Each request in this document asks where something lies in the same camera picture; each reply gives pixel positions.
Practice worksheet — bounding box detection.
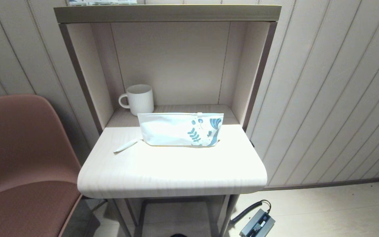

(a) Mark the black adapter cable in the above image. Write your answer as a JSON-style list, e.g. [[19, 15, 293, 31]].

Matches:
[[230, 199, 271, 225]]

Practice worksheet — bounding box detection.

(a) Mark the white ribbed mug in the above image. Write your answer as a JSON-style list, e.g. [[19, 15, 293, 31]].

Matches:
[[118, 84, 154, 116]]

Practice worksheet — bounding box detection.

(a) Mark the white floral zipper pouch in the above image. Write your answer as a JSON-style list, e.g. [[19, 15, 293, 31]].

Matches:
[[138, 112, 224, 147]]

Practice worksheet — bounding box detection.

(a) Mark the grey power adapter box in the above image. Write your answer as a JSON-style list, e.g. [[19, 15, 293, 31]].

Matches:
[[240, 209, 275, 237]]

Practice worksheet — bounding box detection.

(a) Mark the light wooden desk with hutch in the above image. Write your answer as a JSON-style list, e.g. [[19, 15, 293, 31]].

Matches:
[[54, 5, 282, 237]]

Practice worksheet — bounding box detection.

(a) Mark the brown pink chair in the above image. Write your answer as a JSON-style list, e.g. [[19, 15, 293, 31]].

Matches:
[[0, 94, 91, 237]]

